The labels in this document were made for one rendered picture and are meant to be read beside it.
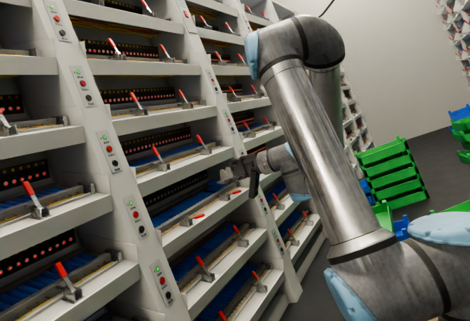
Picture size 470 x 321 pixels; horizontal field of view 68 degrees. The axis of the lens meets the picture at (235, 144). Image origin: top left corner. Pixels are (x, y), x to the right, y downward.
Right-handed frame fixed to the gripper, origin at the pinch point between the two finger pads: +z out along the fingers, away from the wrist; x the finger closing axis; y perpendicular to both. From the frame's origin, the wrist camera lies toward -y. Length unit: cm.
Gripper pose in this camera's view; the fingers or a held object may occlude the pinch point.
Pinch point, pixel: (222, 182)
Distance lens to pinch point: 144.9
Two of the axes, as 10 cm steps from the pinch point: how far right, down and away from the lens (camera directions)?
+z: -8.2, 3.2, 4.8
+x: -4.5, 1.7, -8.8
